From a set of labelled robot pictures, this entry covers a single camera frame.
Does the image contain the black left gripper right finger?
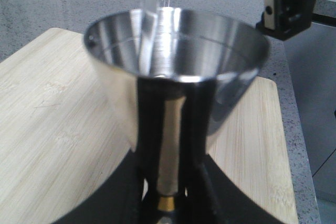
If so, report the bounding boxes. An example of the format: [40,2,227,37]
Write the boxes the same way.
[195,153,286,224]

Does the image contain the light wooden cutting board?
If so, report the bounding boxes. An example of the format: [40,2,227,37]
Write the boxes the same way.
[1,28,298,223]

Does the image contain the steel double jigger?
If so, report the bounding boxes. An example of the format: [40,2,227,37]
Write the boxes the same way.
[84,7,277,223]

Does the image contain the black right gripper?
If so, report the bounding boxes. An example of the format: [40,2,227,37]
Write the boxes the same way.
[256,0,317,41]

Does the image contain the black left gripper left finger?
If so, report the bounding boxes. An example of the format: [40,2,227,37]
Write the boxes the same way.
[51,146,148,224]

